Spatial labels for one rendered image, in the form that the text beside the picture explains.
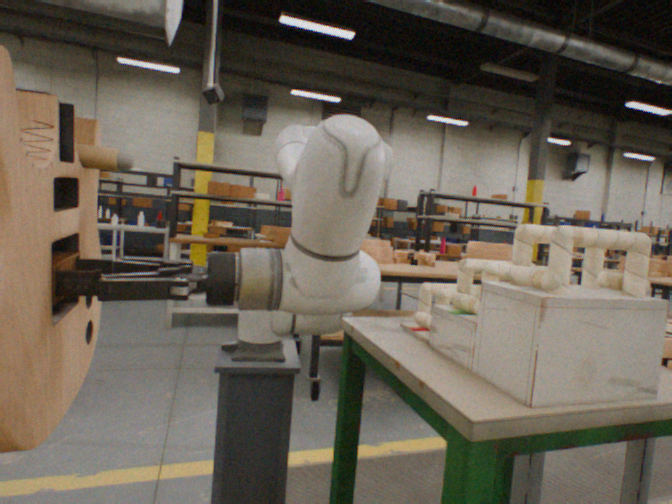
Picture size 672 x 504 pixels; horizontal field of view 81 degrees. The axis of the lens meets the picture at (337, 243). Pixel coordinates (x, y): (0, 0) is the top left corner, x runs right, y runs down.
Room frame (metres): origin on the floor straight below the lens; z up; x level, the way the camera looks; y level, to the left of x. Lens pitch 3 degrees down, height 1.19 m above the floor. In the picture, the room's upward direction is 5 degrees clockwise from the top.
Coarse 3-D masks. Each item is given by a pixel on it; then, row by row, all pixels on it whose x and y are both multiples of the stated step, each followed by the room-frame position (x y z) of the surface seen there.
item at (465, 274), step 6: (462, 270) 0.85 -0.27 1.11; (468, 270) 0.84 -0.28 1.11; (462, 276) 0.85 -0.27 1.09; (468, 276) 0.84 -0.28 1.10; (462, 282) 0.84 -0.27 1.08; (468, 282) 0.84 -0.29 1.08; (456, 288) 0.86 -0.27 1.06; (462, 288) 0.84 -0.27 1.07; (468, 288) 0.84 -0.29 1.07; (468, 294) 0.84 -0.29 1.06
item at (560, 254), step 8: (552, 240) 0.63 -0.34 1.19; (560, 240) 0.61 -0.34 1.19; (568, 240) 0.61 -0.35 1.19; (552, 248) 0.62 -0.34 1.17; (560, 248) 0.61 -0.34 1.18; (568, 248) 0.61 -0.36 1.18; (552, 256) 0.62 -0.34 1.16; (560, 256) 0.61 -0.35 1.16; (568, 256) 0.61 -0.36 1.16; (552, 264) 0.62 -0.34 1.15; (560, 264) 0.61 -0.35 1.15; (568, 264) 0.61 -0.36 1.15; (552, 272) 0.62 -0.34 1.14; (560, 272) 0.61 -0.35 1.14; (568, 272) 0.61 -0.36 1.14; (568, 280) 0.61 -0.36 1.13; (560, 288) 0.61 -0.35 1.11
